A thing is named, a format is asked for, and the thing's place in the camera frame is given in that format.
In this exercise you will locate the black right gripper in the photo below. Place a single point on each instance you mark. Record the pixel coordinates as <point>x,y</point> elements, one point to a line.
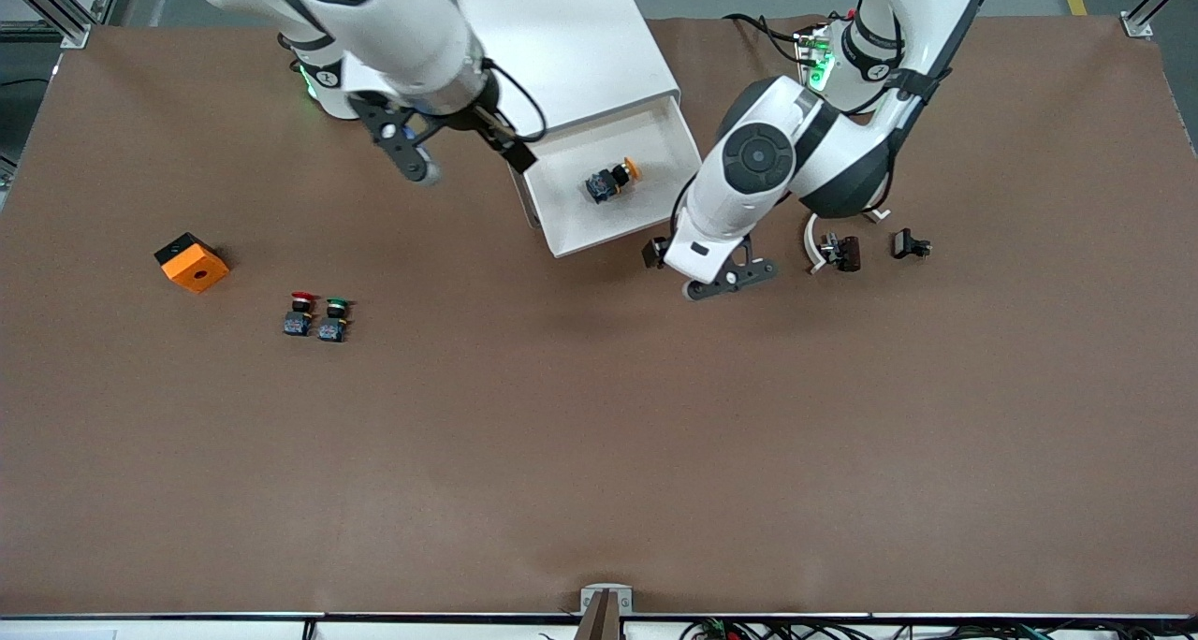
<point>490,123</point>

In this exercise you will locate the yellow push button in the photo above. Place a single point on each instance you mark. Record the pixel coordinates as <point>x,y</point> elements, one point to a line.
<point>608,183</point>

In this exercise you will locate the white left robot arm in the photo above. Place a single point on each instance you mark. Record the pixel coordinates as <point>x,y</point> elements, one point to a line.
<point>730,210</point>

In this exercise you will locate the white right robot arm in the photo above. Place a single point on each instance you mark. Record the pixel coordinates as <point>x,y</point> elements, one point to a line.
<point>393,22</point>

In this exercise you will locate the green push button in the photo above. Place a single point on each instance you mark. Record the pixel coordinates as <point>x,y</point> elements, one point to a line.
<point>332,329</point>

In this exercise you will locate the red push button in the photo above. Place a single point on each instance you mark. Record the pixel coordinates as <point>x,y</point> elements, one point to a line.
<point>299,324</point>

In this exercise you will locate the orange black button box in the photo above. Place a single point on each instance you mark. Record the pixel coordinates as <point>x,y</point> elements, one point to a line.
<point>197,270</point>

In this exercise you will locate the dark brown terminal block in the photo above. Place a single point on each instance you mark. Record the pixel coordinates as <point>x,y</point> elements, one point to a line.
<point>850,254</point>

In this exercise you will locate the brown table cover mat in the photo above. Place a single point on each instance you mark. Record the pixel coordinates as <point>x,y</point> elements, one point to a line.
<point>599,453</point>

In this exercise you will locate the metal base connector plug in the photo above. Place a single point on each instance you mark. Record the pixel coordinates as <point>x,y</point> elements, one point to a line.
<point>812,60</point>

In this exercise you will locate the small black clip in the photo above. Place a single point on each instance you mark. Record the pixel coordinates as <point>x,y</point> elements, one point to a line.
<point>904,243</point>

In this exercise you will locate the grey metal mount bracket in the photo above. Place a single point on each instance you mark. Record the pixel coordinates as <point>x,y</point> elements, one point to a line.
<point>606,612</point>

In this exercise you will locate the aluminium frame profile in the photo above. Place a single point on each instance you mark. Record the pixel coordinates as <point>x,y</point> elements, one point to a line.
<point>56,13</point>
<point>1137,24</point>

